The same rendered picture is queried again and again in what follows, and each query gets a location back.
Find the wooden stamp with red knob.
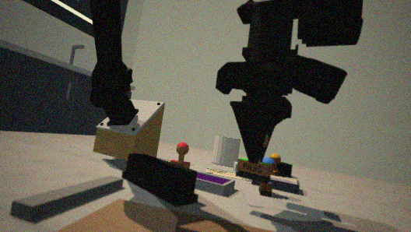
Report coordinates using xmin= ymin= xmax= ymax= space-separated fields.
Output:
xmin=170 ymin=142 xmax=190 ymax=168

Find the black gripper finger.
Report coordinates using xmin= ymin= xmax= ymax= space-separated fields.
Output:
xmin=230 ymin=101 xmax=285 ymax=164
xmin=260 ymin=113 xmax=288 ymax=162

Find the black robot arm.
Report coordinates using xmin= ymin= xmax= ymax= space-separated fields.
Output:
xmin=90 ymin=0 xmax=363 ymax=125

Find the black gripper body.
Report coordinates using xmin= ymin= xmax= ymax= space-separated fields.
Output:
xmin=216 ymin=37 xmax=292 ymax=118

